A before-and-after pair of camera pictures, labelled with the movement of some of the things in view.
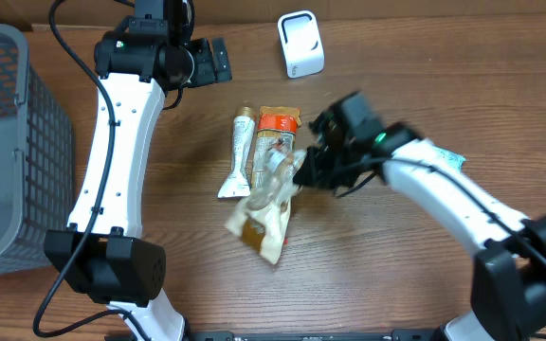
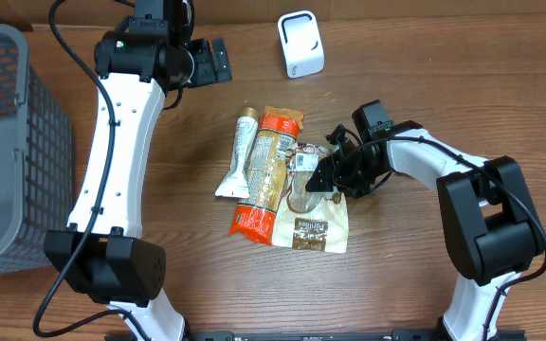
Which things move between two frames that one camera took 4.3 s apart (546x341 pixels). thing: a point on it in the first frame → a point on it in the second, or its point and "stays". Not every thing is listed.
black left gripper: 209,65 stays
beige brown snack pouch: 262,220 → 310,220
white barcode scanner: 302,44 stays
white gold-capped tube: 244,127 stays
